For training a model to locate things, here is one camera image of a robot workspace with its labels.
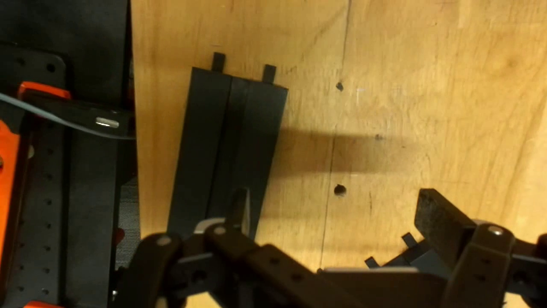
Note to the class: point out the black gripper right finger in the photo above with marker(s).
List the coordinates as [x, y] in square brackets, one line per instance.
[485, 267]

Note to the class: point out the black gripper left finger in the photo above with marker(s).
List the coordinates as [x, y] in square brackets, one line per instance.
[257, 267]

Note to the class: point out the orange clamp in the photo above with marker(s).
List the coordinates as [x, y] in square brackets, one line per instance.
[10, 171]

